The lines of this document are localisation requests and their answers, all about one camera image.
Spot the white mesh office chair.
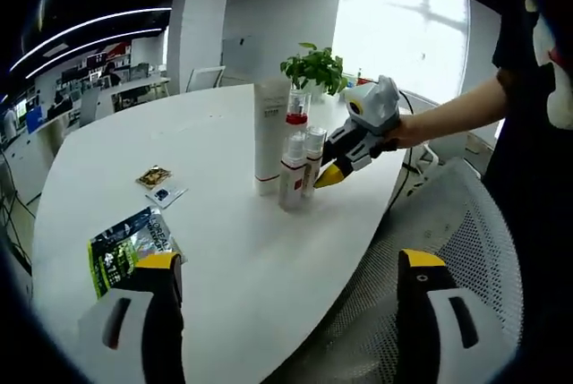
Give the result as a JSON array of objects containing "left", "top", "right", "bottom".
[{"left": 268, "top": 158, "right": 525, "bottom": 384}]

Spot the silver skincare sachet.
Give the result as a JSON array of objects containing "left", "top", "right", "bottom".
[{"left": 145, "top": 181, "right": 188, "bottom": 209}]

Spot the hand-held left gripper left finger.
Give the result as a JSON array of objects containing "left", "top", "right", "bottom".
[{"left": 78, "top": 252, "right": 185, "bottom": 384}]

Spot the green black skincare sachet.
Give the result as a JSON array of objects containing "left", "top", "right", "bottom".
[{"left": 88, "top": 206, "right": 187, "bottom": 300}]

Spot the gold skincare sachet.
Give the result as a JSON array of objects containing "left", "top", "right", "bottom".
[{"left": 136, "top": 164, "right": 174, "bottom": 191}]

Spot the person's right hand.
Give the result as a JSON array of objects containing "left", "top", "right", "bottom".
[{"left": 382, "top": 114, "right": 423, "bottom": 150}]

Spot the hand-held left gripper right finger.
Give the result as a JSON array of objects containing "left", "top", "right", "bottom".
[{"left": 396, "top": 248, "right": 523, "bottom": 384}]

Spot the person's black shirt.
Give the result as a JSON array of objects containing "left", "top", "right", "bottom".
[{"left": 483, "top": 0, "right": 573, "bottom": 358}]

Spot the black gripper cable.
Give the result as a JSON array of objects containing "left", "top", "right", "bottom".
[{"left": 388, "top": 88, "right": 416, "bottom": 211}]

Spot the tall white skincare tube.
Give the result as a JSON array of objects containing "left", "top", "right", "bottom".
[{"left": 253, "top": 79, "right": 292, "bottom": 197}]

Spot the green potted plant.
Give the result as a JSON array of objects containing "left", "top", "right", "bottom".
[{"left": 280, "top": 42, "right": 349, "bottom": 98}]

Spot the red collared white skincare bottle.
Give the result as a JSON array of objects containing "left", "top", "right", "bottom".
[{"left": 284, "top": 90, "right": 313, "bottom": 166}]

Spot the small pump skincare bottle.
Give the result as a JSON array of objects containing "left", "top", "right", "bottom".
[
  {"left": 302, "top": 125, "right": 327, "bottom": 200},
  {"left": 278, "top": 132, "right": 308, "bottom": 211}
]

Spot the white framed chair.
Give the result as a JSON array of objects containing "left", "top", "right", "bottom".
[{"left": 185, "top": 64, "right": 227, "bottom": 92}]

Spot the blue box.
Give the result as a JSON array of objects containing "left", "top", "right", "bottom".
[{"left": 25, "top": 105, "right": 45, "bottom": 134}]

